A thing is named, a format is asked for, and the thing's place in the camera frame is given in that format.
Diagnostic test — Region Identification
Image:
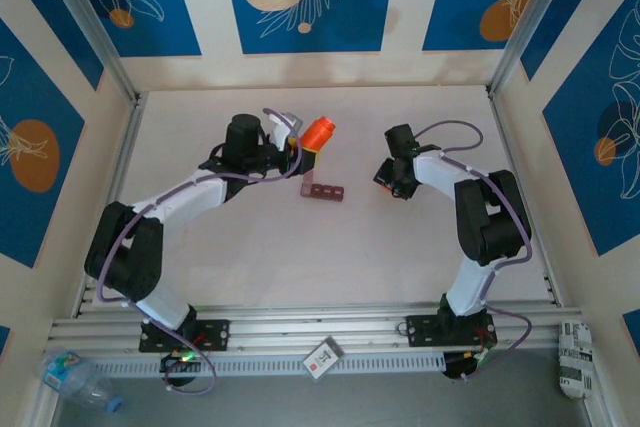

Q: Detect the orange pill bottle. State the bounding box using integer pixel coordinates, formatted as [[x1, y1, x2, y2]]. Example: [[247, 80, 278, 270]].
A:
[[299, 116, 338, 154]]

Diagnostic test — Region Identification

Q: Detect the brown weekly pill organizer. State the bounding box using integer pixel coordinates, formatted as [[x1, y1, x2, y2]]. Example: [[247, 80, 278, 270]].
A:
[[298, 171, 345, 202]]

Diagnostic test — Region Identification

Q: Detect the white red card badge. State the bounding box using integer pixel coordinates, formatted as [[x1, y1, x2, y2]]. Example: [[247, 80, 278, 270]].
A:
[[302, 335, 346, 381]]

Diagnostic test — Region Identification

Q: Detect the controller board with LED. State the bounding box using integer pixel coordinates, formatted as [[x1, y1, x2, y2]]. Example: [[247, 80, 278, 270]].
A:
[[442, 350, 494, 379], [159, 346, 206, 374]]

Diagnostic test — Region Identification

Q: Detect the newspaper wrapped bundle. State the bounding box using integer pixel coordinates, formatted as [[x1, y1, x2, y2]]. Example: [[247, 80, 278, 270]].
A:
[[557, 320, 596, 401]]

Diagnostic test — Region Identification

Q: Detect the clear plastic water bottle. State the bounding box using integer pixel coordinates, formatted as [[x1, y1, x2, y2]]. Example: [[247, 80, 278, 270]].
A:
[[37, 349, 126, 416]]

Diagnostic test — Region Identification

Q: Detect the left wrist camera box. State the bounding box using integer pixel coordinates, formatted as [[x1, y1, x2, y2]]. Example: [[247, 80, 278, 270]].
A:
[[264, 109, 305, 149]]

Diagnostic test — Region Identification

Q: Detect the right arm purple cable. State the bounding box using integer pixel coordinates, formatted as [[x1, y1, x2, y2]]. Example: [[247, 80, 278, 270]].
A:
[[413, 119, 534, 383]]

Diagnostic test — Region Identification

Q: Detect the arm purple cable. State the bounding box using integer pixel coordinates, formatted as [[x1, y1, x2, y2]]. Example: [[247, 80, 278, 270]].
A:
[[95, 106, 307, 395], [413, 119, 534, 383]]

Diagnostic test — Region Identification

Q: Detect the aluminium side rail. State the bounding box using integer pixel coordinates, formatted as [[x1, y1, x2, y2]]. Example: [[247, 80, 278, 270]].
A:
[[72, 91, 147, 319], [487, 89, 561, 307]]

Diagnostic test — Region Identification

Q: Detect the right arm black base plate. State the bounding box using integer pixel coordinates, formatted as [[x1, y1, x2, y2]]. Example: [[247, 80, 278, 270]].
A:
[[405, 313, 499, 348]]

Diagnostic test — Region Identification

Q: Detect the aluminium mounting rail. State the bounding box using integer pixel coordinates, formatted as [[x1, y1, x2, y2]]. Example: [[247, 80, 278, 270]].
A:
[[44, 302, 585, 354]]

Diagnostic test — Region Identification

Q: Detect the aluminium frame post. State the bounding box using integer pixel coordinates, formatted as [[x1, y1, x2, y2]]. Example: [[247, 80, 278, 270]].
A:
[[35, 0, 140, 104], [487, 0, 576, 99]]

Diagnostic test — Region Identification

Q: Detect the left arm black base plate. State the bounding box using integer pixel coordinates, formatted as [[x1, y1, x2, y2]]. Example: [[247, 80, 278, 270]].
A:
[[138, 319, 231, 354]]

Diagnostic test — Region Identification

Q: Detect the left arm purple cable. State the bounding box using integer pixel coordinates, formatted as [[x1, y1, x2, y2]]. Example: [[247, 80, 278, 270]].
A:
[[95, 106, 307, 395]]

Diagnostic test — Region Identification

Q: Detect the white slotted cable duct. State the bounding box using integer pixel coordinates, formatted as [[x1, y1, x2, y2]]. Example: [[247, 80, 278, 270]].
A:
[[89, 350, 447, 379]]

